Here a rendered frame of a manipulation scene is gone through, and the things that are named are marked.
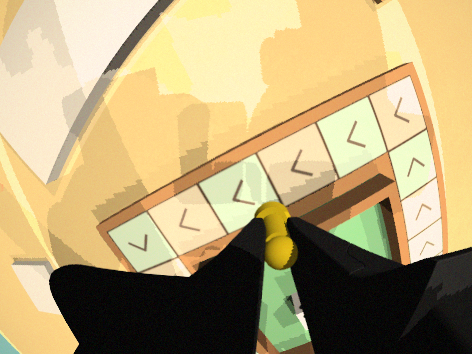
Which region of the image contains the grey die with black pips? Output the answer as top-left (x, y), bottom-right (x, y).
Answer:
top-left (291, 293), bottom-right (308, 330)

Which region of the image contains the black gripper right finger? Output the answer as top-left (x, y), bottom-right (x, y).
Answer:
top-left (287, 217), bottom-right (472, 354)

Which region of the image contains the square game board with arrow squares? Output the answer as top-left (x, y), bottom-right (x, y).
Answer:
top-left (107, 74), bottom-right (444, 354)

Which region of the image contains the square game board track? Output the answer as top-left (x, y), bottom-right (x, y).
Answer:
top-left (96, 62), bottom-right (448, 274)

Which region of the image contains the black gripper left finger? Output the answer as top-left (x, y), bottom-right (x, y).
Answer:
top-left (49, 218), bottom-right (267, 354)

